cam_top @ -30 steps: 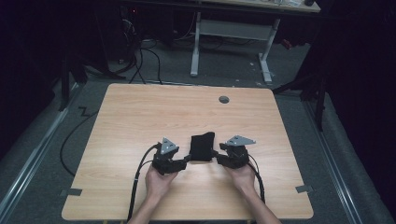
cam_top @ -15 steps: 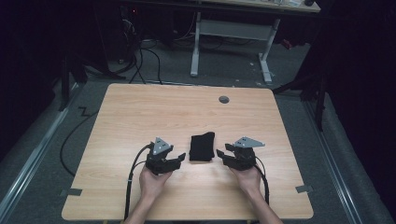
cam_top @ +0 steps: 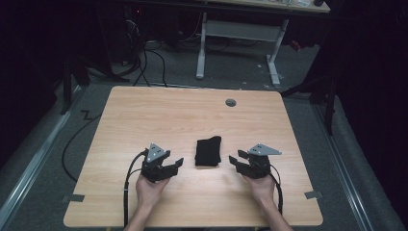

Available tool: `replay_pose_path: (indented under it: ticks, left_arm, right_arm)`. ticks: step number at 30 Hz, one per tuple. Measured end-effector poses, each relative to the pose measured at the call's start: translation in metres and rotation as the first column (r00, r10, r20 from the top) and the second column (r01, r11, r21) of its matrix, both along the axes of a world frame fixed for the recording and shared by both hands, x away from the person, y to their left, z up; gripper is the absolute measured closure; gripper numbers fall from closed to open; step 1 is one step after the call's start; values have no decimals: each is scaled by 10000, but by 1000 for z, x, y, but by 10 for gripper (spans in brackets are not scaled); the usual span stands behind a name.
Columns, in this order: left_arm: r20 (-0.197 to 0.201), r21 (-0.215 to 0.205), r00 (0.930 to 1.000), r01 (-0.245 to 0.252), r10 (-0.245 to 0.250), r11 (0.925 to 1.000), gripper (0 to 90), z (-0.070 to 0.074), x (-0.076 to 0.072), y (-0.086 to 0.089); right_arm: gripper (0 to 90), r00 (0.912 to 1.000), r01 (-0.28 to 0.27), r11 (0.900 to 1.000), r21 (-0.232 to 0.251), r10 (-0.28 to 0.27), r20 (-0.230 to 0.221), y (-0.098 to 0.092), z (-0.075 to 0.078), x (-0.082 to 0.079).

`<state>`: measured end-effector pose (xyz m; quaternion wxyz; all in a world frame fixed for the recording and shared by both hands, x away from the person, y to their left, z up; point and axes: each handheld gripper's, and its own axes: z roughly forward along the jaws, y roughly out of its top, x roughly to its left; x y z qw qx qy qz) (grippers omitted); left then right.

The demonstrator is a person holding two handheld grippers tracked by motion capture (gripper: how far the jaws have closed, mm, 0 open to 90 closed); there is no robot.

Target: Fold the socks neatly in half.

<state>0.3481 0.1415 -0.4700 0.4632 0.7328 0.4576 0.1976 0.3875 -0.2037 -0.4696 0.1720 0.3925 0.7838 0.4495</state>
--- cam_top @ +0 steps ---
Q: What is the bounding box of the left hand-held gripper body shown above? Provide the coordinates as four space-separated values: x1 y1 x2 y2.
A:
140 142 171 184

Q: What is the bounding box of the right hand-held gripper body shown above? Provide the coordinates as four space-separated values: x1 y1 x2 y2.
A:
243 142 283 180

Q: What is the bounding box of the person's left hand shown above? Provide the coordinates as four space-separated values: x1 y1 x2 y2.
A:
135 174 171 210

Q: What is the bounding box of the person's right hand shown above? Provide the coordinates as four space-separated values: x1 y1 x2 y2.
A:
243 174 277 207

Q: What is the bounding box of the grey tape strip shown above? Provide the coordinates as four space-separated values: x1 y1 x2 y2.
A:
62 193 86 204
304 190 324 200

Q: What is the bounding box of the black metal stand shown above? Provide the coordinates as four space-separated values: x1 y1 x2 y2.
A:
60 57 91 116
280 71 339 136

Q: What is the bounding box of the white-legged wooden desk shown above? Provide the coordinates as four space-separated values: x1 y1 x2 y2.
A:
195 0 331 87

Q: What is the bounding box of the dark computer tower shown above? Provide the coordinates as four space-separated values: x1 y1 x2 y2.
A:
123 6 147 65

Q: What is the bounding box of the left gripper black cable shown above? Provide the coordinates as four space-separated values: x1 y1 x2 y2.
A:
123 148 150 229

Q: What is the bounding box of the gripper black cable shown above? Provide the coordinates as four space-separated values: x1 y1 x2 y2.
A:
268 163 285 216
123 148 150 229

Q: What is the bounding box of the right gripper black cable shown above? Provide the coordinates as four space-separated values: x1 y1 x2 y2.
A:
268 163 285 216

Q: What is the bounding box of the metal floor rail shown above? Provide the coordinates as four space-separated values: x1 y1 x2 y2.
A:
0 86 82 225
312 102 375 231

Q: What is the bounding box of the black floor cable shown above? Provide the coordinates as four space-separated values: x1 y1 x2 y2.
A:
62 110 103 183

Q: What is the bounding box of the black cable bundle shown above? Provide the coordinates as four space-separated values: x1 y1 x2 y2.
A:
119 39 168 89

